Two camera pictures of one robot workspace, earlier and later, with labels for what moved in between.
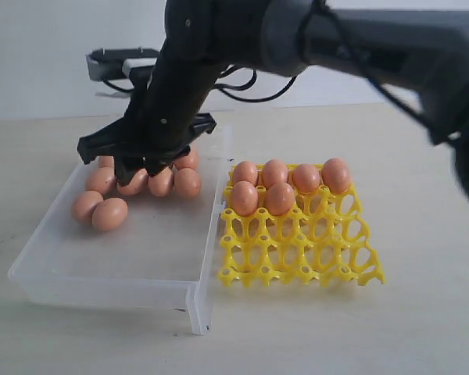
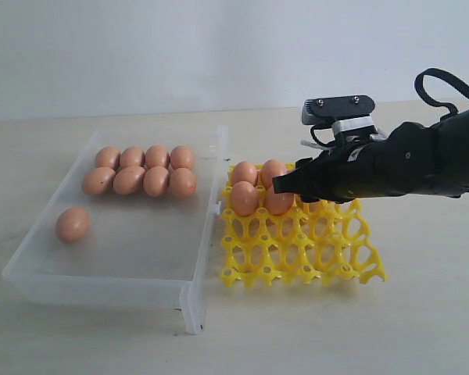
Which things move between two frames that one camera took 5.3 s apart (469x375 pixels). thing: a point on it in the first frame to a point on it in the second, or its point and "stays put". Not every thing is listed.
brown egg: [110, 215] to [73, 225]
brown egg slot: [274, 171] stays put
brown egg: [83, 205] to [313, 206]
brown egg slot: [245, 171] stays put
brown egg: [245, 198] stays put
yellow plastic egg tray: [324, 239] stays put
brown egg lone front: [280, 198] stays put
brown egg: [100, 179] stays put
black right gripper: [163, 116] to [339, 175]
